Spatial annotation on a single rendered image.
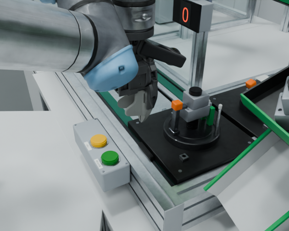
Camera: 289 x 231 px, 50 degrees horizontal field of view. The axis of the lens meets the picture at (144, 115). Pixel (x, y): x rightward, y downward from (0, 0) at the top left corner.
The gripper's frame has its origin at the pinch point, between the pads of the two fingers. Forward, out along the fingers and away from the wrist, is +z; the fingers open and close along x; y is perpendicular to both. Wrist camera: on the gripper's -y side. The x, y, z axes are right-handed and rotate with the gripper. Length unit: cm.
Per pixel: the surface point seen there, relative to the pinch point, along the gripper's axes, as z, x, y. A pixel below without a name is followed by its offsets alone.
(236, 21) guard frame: 18, -81, -103
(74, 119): 20.4, -35.0, 7.5
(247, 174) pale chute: 2.4, 22.4, -9.1
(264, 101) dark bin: -13.6, 22.5, -8.4
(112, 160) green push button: 9.2, 0.5, 8.4
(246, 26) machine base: 20, -78, -109
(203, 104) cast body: 0.0, 2.4, -14.1
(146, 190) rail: 12.0, 9.6, 4.8
